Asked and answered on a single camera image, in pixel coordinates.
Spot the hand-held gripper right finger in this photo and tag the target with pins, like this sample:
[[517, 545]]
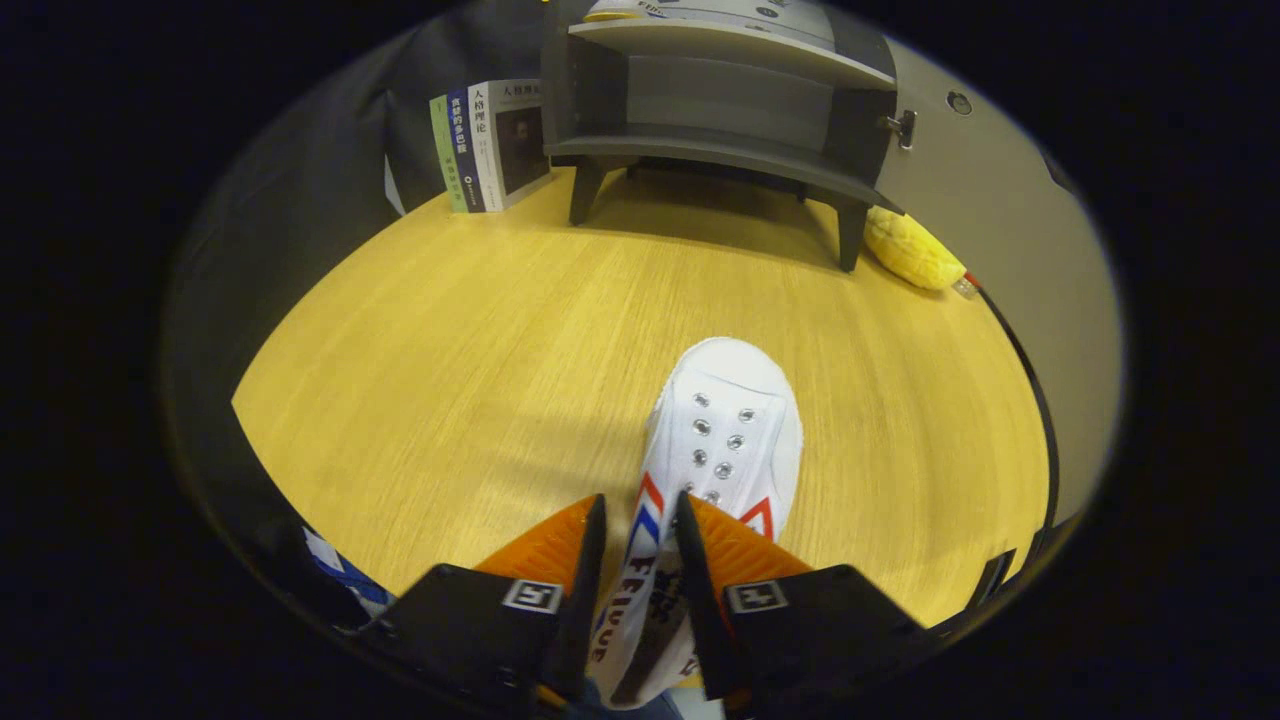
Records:
[[820, 625]]

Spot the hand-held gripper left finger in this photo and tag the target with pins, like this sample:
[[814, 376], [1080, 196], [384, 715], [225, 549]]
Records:
[[470, 620]]

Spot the blue white patterned cloth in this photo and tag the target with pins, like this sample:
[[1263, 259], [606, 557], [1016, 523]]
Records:
[[345, 575]]

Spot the clear bottle with red label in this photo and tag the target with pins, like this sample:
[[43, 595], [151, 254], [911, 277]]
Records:
[[966, 286]]

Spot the yellow plush toy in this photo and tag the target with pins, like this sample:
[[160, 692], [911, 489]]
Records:
[[912, 250]]

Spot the dark blue book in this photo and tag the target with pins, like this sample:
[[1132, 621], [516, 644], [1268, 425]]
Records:
[[465, 150]]

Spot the black backdrop cloth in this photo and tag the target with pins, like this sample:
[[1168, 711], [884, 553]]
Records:
[[300, 180]]

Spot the white book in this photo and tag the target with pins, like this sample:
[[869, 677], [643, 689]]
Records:
[[515, 140]]

